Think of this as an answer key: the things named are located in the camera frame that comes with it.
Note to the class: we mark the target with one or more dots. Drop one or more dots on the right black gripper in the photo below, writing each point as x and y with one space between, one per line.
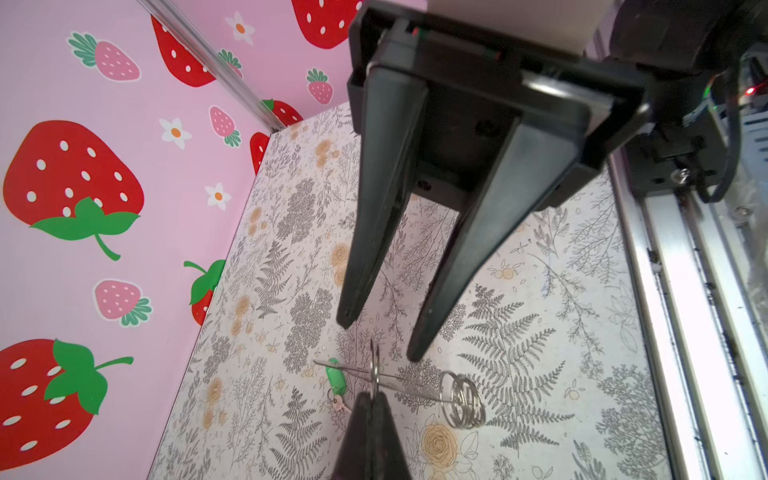
438 104

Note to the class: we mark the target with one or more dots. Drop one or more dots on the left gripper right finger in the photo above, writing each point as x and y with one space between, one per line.
388 460

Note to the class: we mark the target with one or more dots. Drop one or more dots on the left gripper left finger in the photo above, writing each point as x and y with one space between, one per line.
354 460

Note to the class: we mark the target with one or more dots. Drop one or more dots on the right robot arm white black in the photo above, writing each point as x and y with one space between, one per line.
687 38

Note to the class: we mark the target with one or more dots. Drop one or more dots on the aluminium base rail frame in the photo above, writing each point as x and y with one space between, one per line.
693 209

